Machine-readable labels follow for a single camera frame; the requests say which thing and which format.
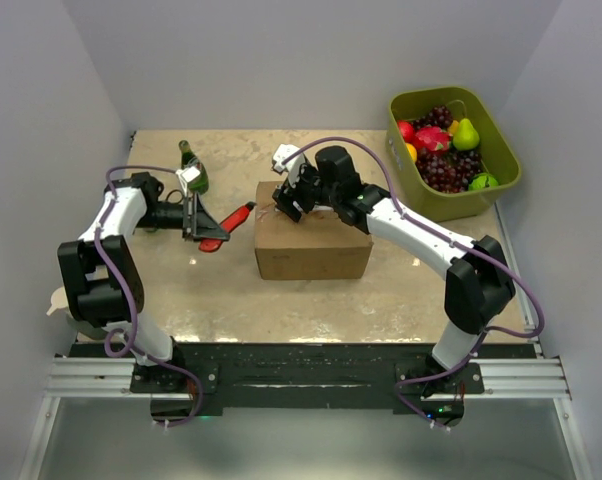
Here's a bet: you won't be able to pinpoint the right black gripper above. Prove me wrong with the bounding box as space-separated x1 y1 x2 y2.
273 161 339 224

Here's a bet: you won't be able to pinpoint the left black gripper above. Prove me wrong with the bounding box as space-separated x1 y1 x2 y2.
136 192 230 243

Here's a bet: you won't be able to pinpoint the red black utility knife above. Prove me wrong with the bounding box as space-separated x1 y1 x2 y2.
198 201 256 253

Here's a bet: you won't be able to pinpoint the brown cardboard express box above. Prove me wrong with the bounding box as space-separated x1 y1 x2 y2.
254 181 373 281

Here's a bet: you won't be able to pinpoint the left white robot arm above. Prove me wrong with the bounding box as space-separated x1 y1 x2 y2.
57 166 230 392

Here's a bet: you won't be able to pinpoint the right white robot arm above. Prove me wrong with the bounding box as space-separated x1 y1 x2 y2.
272 144 515 393

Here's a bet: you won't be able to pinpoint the far green glass bottle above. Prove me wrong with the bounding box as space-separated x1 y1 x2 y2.
178 140 209 195

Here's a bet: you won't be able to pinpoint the orange fruit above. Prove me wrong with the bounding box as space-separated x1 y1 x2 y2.
405 143 418 163

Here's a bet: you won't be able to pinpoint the red apple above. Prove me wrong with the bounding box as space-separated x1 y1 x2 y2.
397 120 415 143

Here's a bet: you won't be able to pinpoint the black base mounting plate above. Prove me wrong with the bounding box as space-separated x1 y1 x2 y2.
69 341 537 418

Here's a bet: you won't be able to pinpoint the pink dragon fruit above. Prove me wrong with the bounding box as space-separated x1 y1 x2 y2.
412 126 452 153

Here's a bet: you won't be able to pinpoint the beige pump dispenser bottle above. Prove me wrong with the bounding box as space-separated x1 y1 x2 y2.
46 286 106 341

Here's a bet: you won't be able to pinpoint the lower dark grape bunch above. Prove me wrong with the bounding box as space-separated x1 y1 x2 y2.
416 150 485 194

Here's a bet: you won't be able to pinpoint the dark grape bunch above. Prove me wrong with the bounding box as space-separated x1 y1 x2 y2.
416 150 485 194
411 105 454 130

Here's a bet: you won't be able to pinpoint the green plastic fruit bin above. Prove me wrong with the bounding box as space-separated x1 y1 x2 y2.
386 87 522 222

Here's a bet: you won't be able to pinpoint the upper dark grape bunch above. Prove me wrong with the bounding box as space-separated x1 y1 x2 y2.
411 105 454 130

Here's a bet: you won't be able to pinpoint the green pear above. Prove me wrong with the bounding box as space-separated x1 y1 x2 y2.
452 118 480 151

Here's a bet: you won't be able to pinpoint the green round fruit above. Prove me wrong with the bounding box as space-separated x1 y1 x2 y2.
468 172 500 191

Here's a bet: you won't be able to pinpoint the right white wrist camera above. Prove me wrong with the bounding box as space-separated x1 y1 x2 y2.
271 144 307 187

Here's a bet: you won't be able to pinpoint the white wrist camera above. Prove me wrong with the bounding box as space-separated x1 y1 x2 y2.
271 144 307 187
175 166 201 194

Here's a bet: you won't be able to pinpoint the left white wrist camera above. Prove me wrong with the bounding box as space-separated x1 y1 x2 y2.
175 166 201 194

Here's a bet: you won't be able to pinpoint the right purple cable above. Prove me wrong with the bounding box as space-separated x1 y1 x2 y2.
283 135 546 371

